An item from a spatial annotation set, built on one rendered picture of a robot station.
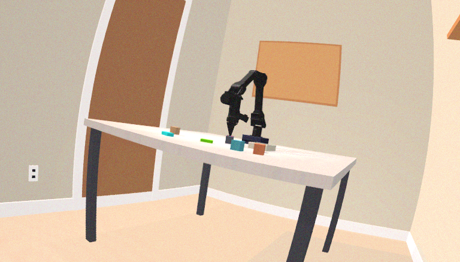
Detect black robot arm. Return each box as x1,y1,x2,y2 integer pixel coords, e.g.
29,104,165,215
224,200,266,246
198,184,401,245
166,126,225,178
220,70,267,138

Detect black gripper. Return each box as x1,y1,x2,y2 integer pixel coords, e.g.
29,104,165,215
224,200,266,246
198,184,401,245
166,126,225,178
226,106,240,135

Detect cyan flat block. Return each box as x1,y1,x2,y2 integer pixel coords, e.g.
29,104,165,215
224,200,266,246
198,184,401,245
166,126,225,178
162,131,174,137

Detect teal block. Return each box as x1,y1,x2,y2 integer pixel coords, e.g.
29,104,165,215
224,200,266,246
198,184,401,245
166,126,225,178
230,140,245,151

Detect beige shallow tray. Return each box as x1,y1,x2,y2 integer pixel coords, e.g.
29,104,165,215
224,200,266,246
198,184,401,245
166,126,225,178
248,142,276,152

